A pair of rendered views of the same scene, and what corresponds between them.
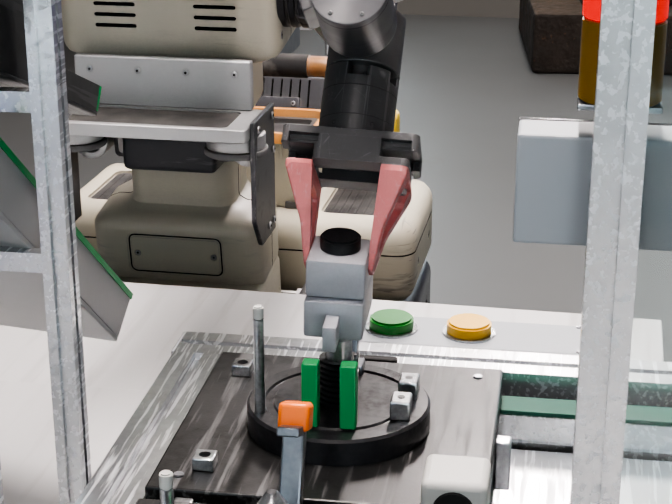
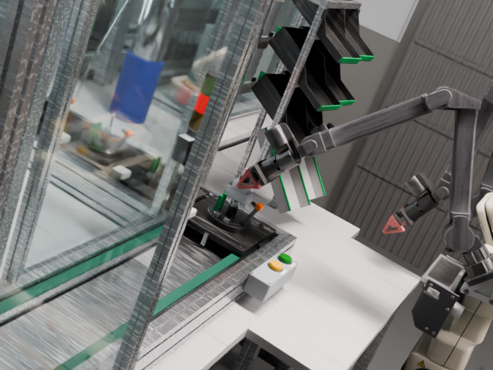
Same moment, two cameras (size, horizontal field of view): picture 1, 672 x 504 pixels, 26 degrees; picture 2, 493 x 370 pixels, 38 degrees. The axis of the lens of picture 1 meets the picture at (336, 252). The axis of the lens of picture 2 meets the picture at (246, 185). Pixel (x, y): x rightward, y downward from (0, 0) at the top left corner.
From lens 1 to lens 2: 2.43 m
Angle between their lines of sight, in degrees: 92
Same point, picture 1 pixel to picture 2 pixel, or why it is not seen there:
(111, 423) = (295, 257)
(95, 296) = (277, 194)
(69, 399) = not seen: hidden behind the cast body
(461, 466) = not seen: hidden behind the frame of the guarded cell
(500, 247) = not seen: outside the picture
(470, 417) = (218, 233)
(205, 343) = (289, 237)
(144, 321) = (364, 291)
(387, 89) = (271, 161)
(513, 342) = (265, 269)
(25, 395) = (318, 255)
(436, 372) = (246, 244)
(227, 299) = (379, 312)
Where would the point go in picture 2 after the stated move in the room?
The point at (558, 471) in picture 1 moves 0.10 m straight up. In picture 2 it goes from (208, 260) to (220, 230)
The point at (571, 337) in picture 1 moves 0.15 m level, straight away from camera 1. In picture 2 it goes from (263, 278) to (309, 307)
